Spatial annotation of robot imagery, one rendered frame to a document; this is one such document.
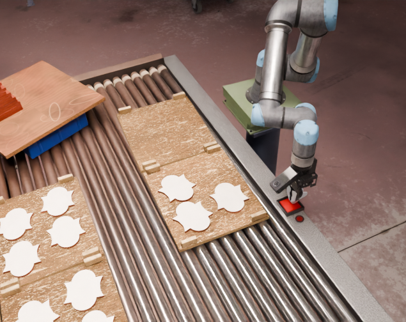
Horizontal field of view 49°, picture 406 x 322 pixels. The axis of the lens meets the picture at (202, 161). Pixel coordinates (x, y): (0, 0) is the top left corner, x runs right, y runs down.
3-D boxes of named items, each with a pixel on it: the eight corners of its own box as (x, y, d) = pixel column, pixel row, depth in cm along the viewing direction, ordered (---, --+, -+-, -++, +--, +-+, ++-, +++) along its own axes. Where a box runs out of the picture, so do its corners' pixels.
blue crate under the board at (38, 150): (52, 99, 222) (46, 82, 215) (90, 124, 206) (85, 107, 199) (-5, 131, 206) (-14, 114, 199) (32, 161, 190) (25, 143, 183)
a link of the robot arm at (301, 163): (300, 162, 146) (286, 147, 151) (298, 172, 149) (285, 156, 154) (319, 154, 148) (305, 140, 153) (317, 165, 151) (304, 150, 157)
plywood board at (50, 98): (43, 62, 227) (42, 59, 226) (105, 99, 202) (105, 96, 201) (-52, 110, 202) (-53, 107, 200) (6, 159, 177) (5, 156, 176)
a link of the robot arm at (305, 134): (320, 117, 144) (320, 135, 138) (315, 143, 152) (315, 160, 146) (295, 115, 146) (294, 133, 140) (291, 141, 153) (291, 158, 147)
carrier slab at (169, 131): (187, 98, 219) (186, 94, 217) (220, 149, 191) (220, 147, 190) (116, 116, 210) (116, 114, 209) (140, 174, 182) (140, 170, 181)
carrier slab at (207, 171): (221, 149, 191) (221, 147, 190) (268, 218, 163) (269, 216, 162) (143, 175, 182) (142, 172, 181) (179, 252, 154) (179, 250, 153)
